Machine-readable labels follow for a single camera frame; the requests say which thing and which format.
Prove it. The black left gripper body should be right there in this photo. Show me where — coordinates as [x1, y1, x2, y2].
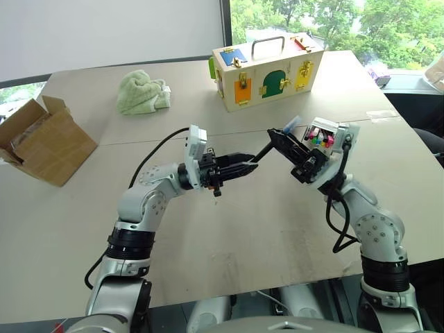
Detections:
[199, 147, 223, 198]

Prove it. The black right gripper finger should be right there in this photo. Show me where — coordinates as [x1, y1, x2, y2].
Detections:
[282, 133, 313, 159]
[266, 128, 301, 169]

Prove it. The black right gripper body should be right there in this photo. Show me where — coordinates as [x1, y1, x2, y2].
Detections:
[290, 152, 329, 185]

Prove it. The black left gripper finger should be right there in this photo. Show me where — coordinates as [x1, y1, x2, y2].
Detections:
[219, 162, 259, 182]
[218, 152, 253, 167]

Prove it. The black pen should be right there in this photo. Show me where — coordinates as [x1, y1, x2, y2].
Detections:
[250, 143, 275, 164]

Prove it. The blue pen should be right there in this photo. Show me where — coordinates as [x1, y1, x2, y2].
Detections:
[282, 115, 302, 135]

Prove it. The box of coloured markers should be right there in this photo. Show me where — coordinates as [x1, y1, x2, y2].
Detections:
[301, 117, 340, 154]

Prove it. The wooden lock box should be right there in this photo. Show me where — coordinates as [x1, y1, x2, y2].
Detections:
[207, 33, 327, 114]

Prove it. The green towel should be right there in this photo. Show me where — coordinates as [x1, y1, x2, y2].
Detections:
[115, 69, 173, 116]

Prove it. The purple packet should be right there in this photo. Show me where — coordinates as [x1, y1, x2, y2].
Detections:
[367, 67, 393, 88]

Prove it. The black chair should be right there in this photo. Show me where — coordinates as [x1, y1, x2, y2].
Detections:
[412, 126, 444, 162]

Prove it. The silver rounded robot leg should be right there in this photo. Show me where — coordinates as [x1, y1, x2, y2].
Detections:
[186, 294, 232, 333]
[278, 283, 326, 319]

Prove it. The brown cardboard box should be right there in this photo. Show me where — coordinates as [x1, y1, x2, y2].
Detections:
[0, 95, 99, 188]

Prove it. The brown paper bag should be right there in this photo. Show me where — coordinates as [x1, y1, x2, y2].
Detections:
[422, 56, 444, 95]

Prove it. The grey robot chest plate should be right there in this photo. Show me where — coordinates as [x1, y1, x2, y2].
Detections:
[203, 320, 352, 333]

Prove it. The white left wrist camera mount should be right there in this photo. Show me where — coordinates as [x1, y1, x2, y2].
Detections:
[182, 124, 209, 190]

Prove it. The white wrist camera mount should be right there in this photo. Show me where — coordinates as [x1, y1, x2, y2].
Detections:
[307, 121, 361, 190]
[182, 124, 209, 190]

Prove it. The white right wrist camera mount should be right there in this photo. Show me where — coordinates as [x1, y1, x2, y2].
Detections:
[307, 121, 361, 190]

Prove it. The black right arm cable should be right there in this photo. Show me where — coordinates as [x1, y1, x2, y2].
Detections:
[325, 134, 360, 254]

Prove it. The black window frame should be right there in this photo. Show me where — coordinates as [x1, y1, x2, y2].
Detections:
[0, 0, 233, 89]

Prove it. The thin white cable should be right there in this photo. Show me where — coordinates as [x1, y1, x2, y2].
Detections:
[257, 290, 289, 314]

